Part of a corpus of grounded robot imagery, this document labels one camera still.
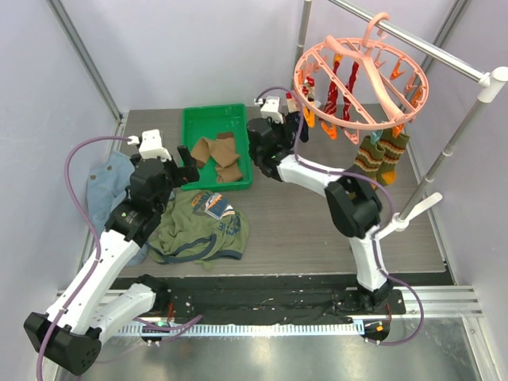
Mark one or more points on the green plastic tray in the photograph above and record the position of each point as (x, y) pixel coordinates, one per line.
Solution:
(208, 121)

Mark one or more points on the pink round sock hanger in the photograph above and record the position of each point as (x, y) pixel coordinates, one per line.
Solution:
(377, 102)

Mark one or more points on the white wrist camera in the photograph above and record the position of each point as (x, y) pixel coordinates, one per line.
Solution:
(150, 145)
(269, 108)

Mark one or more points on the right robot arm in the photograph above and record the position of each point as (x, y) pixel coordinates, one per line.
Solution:
(353, 204)

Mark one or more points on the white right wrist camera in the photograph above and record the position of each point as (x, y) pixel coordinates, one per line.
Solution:
(269, 108)

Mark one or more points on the tan sock with oval patch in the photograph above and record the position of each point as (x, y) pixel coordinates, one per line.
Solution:
(202, 151)

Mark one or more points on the silver rack upright pole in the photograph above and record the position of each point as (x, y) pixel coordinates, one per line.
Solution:
(446, 152)

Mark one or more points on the white rack corner joint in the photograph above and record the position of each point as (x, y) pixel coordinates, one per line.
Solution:
(492, 83)

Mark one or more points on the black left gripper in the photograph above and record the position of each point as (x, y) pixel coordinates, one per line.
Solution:
(186, 174)

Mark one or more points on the red patterned sock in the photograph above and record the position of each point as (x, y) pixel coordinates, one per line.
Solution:
(331, 104)
(350, 87)

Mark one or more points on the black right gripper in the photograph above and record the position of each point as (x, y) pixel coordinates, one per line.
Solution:
(290, 124)

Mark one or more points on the olive green t-shirt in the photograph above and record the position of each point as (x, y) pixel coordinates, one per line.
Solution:
(199, 226)

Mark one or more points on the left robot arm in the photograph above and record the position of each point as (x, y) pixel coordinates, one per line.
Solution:
(73, 329)

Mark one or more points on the orange clothespin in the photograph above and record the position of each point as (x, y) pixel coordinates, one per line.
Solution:
(330, 130)
(400, 68)
(310, 116)

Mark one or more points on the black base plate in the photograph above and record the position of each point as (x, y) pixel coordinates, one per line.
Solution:
(275, 299)

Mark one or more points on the green striped sock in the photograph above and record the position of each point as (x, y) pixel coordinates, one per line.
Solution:
(393, 148)
(369, 157)

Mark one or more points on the silver horizontal rack bar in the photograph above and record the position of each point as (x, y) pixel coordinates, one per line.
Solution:
(435, 50)

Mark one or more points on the light blue cloth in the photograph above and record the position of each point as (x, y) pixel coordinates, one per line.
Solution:
(106, 185)

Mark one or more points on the tan sock brown cuff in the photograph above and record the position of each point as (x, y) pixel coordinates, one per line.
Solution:
(226, 158)

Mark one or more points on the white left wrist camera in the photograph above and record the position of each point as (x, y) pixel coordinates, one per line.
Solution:
(150, 145)

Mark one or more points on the navy santa sock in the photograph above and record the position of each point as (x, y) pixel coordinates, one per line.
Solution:
(293, 118)
(308, 89)

